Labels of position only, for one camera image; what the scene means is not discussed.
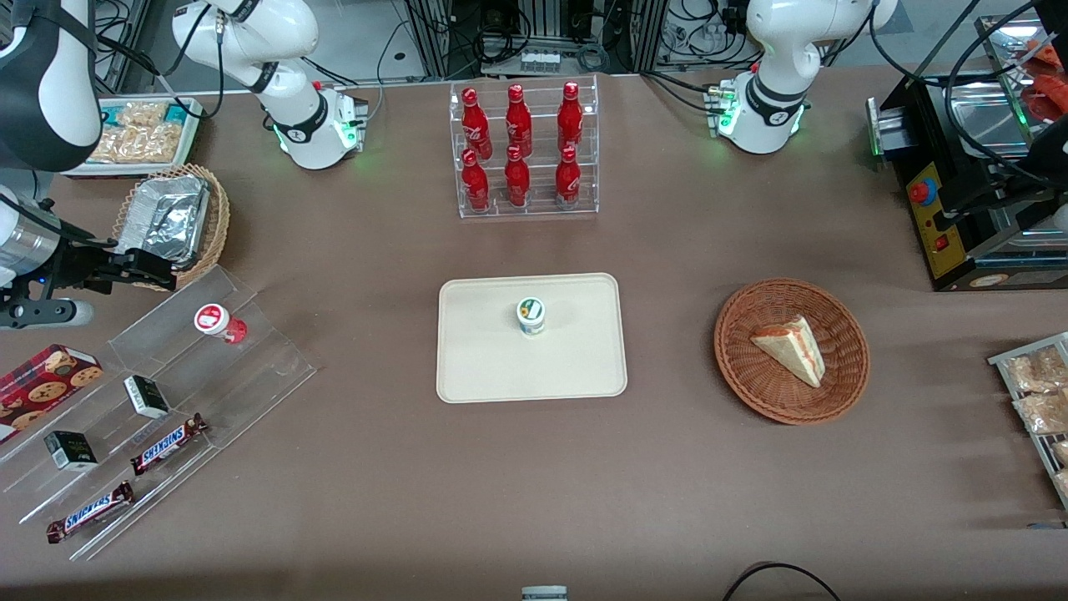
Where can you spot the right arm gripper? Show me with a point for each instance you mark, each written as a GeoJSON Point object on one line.
{"type": "Point", "coordinates": [83, 269]}

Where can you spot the green gum bottle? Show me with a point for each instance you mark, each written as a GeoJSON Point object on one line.
{"type": "Point", "coordinates": [531, 317]}

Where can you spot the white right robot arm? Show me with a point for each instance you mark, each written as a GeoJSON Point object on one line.
{"type": "Point", "coordinates": [292, 33]}

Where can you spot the red gum bottle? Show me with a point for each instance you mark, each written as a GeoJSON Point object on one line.
{"type": "Point", "coordinates": [215, 321]}

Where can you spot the white tray of snack packs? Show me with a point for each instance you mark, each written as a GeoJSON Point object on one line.
{"type": "Point", "coordinates": [138, 138]}

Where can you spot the beige plastic tray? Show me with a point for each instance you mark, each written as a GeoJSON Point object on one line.
{"type": "Point", "coordinates": [501, 359]}

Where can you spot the aluminium foil container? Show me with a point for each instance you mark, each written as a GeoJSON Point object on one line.
{"type": "Point", "coordinates": [167, 217]}

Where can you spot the oval light wicker basket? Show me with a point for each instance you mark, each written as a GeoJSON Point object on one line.
{"type": "Point", "coordinates": [215, 238]}

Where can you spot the small black box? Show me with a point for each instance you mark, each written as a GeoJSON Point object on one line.
{"type": "Point", "coordinates": [146, 396]}
{"type": "Point", "coordinates": [71, 451]}

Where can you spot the clear acrylic stepped shelf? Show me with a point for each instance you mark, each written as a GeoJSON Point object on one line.
{"type": "Point", "coordinates": [250, 367]}

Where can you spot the red cookie box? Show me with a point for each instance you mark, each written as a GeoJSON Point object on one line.
{"type": "Point", "coordinates": [42, 380]}

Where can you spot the Snickers chocolate bar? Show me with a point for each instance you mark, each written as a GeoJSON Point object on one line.
{"type": "Point", "coordinates": [90, 511]}
{"type": "Point", "coordinates": [167, 444]}

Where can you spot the red cola bottle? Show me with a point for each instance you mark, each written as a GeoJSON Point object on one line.
{"type": "Point", "coordinates": [518, 121]}
{"type": "Point", "coordinates": [476, 125]}
{"type": "Point", "coordinates": [570, 117]}
{"type": "Point", "coordinates": [476, 184]}
{"type": "Point", "coordinates": [517, 179]}
{"type": "Point", "coordinates": [567, 179]}

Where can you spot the clear acrylic bottle rack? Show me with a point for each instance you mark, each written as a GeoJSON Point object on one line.
{"type": "Point", "coordinates": [538, 210]}

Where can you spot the white power strip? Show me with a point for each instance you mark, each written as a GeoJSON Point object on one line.
{"type": "Point", "coordinates": [541, 60]}

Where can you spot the grey white device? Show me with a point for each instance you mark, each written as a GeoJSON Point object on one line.
{"type": "Point", "coordinates": [544, 593]}

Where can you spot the round brown wicker basket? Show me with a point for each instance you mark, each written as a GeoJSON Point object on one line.
{"type": "Point", "coordinates": [751, 376]}

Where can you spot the wrapped triangle sandwich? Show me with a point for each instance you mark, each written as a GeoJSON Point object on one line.
{"type": "Point", "coordinates": [793, 351]}

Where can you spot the black food warmer appliance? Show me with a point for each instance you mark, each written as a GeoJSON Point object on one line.
{"type": "Point", "coordinates": [939, 225]}

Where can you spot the clear bag of snacks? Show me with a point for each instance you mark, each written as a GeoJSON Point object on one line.
{"type": "Point", "coordinates": [1043, 413]}
{"type": "Point", "coordinates": [1035, 369]}
{"type": "Point", "coordinates": [1061, 452]}
{"type": "Point", "coordinates": [1062, 486]}

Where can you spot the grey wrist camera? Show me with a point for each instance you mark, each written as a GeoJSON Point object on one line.
{"type": "Point", "coordinates": [50, 314]}

